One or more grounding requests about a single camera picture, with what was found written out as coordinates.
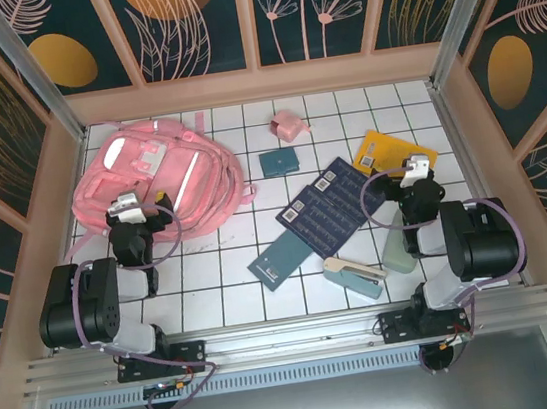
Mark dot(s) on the pink backpack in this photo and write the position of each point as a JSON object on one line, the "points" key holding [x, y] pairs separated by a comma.
{"points": [[149, 180]]}

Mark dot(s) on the pale green pencil case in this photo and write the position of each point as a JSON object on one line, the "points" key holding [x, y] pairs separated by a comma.
{"points": [[397, 254]]}

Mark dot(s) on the yellow notebook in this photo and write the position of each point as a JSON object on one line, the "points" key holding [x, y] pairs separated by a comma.
{"points": [[387, 146]]}

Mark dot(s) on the dark blue text box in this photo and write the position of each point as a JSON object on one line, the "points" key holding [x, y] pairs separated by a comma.
{"points": [[347, 190]]}

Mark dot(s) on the teal beige stapler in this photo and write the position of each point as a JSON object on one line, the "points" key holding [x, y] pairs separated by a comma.
{"points": [[356, 279]]}

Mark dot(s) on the navy book with gold text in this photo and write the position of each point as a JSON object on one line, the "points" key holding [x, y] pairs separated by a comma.
{"points": [[319, 224]]}

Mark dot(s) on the small teal wallet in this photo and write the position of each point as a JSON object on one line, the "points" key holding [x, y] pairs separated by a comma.
{"points": [[279, 162]]}

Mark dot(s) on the teal notebook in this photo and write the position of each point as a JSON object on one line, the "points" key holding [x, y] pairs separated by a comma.
{"points": [[276, 264]]}

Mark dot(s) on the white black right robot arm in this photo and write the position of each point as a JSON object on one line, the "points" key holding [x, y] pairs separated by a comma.
{"points": [[485, 242]]}

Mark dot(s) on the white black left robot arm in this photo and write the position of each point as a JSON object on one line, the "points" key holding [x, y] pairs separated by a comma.
{"points": [[90, 304]]}

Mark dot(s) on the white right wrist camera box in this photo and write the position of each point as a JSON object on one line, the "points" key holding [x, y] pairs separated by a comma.
{"points": [[415, 168]]}

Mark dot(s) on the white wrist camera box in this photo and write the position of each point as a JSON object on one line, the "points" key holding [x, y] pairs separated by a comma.
{"points": [[125, 208], [415, 168]]}

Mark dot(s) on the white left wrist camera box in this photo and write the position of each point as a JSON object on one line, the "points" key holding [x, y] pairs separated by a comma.
{"points": [[125, 208]]}

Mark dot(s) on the aluminium side rail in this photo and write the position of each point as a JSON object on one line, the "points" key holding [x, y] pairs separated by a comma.
{"points": [[456, 140]]}

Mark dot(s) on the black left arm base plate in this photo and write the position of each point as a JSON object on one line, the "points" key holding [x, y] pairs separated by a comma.
{"points": [[192, 356]]}

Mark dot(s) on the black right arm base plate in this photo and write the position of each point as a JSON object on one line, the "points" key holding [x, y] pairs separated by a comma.
{"points": [[396, 329]]}

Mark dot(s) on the aluminium frame post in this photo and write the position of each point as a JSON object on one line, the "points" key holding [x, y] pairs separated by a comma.
{"points": [[464, 3], [35, 79]]}

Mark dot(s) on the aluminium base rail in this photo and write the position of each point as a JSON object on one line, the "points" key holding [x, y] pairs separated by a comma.
{"points": [[296, 337]]}

